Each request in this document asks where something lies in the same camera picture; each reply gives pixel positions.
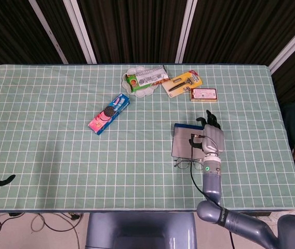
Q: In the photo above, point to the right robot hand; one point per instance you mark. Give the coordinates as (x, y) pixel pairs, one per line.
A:
(215, 140)

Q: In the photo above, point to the blue glasses case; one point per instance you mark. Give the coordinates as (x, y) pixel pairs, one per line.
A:
(182, 141)

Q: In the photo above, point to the eyeglasses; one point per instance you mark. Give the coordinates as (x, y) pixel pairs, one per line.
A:
(186, 164)

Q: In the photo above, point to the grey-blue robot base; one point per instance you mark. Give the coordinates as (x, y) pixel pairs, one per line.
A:
(139, 230)

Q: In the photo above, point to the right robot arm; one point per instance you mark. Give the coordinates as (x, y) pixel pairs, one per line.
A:
(212, 181)

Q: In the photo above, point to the red yellow small box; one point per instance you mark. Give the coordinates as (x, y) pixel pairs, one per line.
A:
(204, 94)

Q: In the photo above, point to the razor blister pack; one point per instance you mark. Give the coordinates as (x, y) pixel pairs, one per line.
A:
(182, 83)

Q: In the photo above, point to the green checkered tablecloth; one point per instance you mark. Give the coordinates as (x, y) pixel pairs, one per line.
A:
(59, 160)

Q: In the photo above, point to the white flower-shaped plate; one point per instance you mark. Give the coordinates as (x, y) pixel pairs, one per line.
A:
(142, 92)

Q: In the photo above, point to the green white snack packet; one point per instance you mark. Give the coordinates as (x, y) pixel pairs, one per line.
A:
(147, 77)

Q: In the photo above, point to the blue pink cookie box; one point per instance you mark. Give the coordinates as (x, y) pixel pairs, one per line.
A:
(109, 112)

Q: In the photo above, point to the dark brown curtain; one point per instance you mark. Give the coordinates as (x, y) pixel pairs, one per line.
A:
(137, 26)

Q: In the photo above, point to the black table bracket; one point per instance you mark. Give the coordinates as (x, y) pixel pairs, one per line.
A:
(257, 214)

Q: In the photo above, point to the white frame post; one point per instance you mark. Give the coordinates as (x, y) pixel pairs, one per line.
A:
(185, 33)
(81, 32)
(293, 44)
(48, 32)

